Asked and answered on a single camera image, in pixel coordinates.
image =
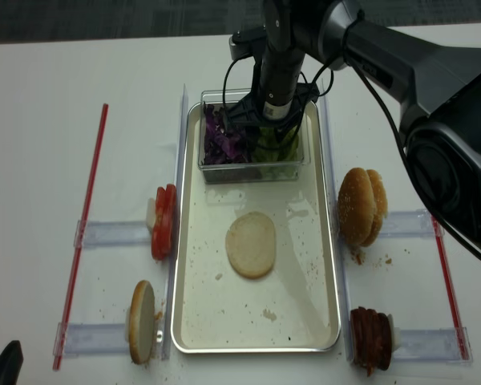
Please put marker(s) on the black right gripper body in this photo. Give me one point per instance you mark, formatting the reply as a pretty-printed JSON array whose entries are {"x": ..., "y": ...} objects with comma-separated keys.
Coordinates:
[{"x": 249, "y": 112}]

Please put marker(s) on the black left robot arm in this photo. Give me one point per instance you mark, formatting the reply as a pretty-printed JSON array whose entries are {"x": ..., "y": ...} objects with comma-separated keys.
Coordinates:
[{"x": 11, "y": 360}]

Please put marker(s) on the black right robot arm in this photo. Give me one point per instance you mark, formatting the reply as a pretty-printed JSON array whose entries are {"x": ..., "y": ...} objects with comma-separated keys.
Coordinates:
[{"x": 438, "y": 89}]

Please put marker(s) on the green lettuce pile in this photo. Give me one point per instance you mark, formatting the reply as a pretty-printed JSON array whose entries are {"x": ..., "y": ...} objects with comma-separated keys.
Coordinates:
[{"x": 268, "y": 150}]

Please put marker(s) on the white plastic tomato pusher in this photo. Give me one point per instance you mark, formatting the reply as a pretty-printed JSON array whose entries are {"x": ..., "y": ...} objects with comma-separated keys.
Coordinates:
[{"x": 151, "y": 214}]

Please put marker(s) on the red tomato slices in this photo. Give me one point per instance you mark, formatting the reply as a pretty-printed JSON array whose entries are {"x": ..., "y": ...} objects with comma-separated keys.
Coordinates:
[{"x": 165, "y": 203}]

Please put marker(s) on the brown meat patty slices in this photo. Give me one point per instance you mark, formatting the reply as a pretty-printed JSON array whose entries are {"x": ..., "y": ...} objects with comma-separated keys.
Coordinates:
[{"x": 372, "y": 339}]

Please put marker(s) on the clear plastic salad container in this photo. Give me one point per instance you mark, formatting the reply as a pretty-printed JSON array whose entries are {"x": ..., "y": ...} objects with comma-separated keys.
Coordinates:
[{"x": 245, "y": 172}]

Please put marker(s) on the purple cabbage leaves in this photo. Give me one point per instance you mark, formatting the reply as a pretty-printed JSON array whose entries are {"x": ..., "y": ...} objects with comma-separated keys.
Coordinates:
[{"x": 222, "y": 144}]

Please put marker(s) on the bottom bun slice on tray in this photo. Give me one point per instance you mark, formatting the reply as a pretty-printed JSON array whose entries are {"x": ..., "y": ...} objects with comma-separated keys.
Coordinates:
[{"x": 250, "y": 244}]

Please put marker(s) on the sesame bun front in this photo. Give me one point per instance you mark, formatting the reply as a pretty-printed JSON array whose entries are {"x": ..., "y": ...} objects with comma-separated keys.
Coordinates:
[{"x": 356, "y": 206}]

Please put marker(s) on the sesame bun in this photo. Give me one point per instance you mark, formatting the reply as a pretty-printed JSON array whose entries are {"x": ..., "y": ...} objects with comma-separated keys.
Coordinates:
[
  {"x": 381, "y": 205},
  {"x": 356, "y": 206}
]

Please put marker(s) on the white metal serving tray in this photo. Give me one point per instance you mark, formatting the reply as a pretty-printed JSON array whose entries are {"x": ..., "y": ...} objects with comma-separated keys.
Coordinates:
[{"x": 294, "y": 308}]

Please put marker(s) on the sesame bun rear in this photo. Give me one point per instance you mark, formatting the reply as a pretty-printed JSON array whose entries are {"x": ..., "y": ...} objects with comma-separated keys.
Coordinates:
[{"x": 381, "y": 205}]

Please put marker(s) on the upright bun half left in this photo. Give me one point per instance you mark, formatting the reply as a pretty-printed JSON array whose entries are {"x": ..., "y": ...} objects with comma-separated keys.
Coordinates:
[{"x": 141, "y": 323}]

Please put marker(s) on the white plastic patty pusher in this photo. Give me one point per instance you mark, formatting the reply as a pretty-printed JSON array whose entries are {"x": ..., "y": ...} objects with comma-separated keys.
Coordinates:
[{"x": 395, "y": 334}]

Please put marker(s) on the left red strip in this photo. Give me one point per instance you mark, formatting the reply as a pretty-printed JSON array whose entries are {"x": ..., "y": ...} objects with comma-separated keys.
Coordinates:
[{"x": 62, "y": 330}]

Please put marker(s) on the red strip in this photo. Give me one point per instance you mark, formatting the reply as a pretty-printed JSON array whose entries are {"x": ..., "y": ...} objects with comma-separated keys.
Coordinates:
[
  {"x": 462, "y": 340},
  {"x": 62, "y": 330}
]

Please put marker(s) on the right red strip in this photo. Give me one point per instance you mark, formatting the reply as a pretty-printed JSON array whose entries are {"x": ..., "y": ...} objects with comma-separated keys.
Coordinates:
[{"x": 462, "y": 340}]

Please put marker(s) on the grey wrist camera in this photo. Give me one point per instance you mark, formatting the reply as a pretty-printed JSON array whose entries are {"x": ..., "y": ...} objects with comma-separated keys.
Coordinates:
[{"x": 248, "y": 43}]

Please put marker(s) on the left long clear rail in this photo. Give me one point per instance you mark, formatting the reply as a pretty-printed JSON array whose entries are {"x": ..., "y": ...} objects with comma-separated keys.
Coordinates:
[{"x": 179, "y": 176}]

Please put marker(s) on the upper left clear cross rail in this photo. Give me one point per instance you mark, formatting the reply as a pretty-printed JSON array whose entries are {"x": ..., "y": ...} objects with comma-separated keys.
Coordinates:
[{"x": 111, "y": 233}]

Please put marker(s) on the clear cross rail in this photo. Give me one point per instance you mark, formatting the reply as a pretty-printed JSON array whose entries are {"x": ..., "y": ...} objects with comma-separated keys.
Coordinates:
[
  {"x": 436, "y": 346},
  {"x": 111, "y": 233},
  {"x": 411, "y": 224},
  {"x": 74, "y": 339}
]

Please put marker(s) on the upper right clear cross rail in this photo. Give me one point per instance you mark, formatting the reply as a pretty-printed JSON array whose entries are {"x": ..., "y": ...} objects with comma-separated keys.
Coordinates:
[{"x": 411, "y": 224}]

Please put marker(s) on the lower left clear cross rail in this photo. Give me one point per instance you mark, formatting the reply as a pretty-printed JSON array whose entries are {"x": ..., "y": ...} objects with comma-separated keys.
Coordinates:
[{"x": 74, "y": 339}]

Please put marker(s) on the lower right clear cross rail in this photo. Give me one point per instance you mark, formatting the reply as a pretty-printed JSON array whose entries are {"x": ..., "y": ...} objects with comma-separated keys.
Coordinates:
[{"x": 436, "y": 346}]

